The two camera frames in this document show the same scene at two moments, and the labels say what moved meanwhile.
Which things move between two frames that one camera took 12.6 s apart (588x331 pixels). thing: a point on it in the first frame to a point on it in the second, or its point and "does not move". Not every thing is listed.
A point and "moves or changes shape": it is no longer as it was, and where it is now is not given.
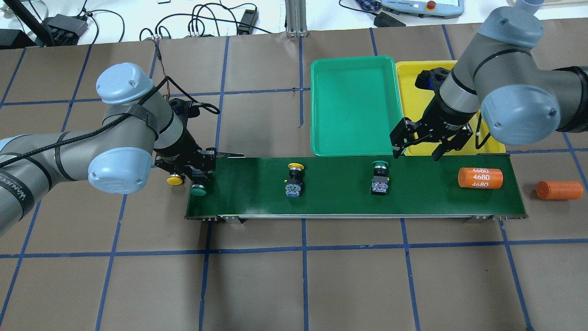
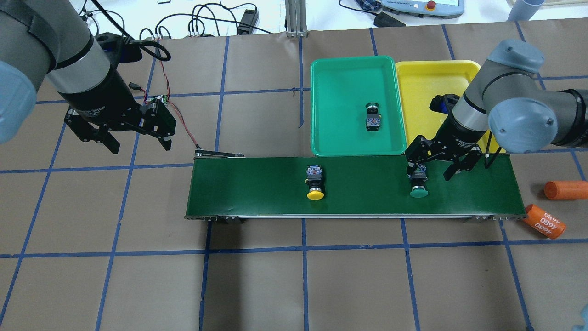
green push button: x=380 y=181 to x=373 y=118
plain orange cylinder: x=559 y=190 moves or changes shape
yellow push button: x=174 y=179 to x=314 y=180
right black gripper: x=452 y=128 to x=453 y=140
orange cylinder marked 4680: x=477 y=177 to x=542 y=221
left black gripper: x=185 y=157 to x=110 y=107
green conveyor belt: x=339 y=187 does not move
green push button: x=198 y=190 to x=418 y=181
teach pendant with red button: x=440 y=8 does not move
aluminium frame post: x=296 y=18 does not move
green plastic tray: x=355 y=102 does not move
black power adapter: x=250 y=17 does not move
